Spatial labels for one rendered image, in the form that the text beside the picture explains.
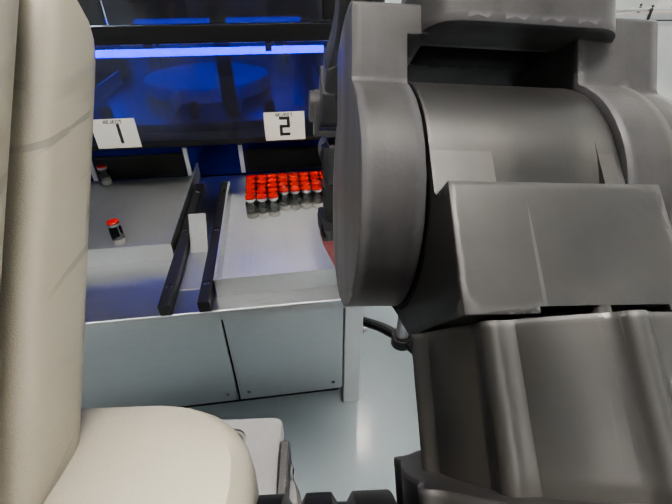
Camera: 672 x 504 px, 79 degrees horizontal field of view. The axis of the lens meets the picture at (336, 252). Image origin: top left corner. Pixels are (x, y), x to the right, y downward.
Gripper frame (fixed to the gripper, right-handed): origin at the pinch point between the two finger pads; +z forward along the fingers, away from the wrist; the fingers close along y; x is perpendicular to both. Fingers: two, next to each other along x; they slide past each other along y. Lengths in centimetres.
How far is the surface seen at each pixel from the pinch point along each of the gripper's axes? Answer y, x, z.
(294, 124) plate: 34.5, 4.6, -17.7
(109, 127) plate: 35, 42, -19
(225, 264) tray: 9.1, 19.2, 1.3
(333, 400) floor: 55, -4, 83
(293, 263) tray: 7.6, 7.6, 1.6
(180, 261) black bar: 8.3, 26.2, -0.3
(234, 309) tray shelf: -1.8, 17.1, 3.7
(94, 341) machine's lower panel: 46, 64, 40
